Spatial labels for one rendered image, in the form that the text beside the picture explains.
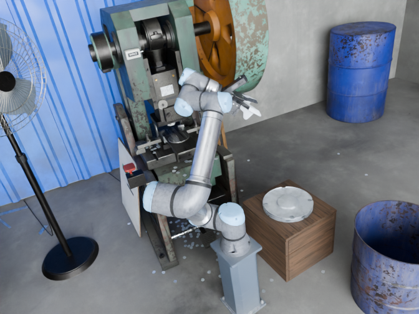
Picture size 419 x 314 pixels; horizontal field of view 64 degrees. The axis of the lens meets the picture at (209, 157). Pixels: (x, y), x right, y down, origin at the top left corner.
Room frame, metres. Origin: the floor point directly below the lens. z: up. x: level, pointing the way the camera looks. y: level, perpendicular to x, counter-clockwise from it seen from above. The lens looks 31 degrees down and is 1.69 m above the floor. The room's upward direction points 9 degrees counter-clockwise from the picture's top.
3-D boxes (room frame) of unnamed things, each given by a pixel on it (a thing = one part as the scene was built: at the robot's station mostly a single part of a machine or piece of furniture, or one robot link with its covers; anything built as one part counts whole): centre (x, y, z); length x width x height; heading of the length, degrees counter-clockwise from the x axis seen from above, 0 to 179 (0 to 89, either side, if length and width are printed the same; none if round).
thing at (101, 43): (1.83, 0.44, 1.31); 0.22 x 0.12 x 0.22; 19
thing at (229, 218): (1.19, -0.05, 0.62); 0.13 x 0.12 x 0.14; 61
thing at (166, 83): (1.86, 0.19, 1.04); 0.17 x 0.15 x 0.30; 19
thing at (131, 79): (2.03, 0.25, 0.83); 0.79 x 0.43 x 1.34; 19
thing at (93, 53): (1.90, 0.21, 1.33); 0.66 x 0.18 x 0.18; 109
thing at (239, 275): (1.18, -0.06, 0.23); 0.19 x 0.19 x 0.45; 29
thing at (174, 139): (1.73, 0.15, 0.72); 0.25 x 0.14 x 0.14; 19
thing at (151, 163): (1.90, 0.20, 0.68); 0.45 x 0.30 x 0.06; 109
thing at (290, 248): (1.53, -0.41, 0.18); 0.40 x 0.38 x 0.35; 26
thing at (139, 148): (1.84, 0.36, 0.76); 0.17 x 0.06 x 0.10; 109
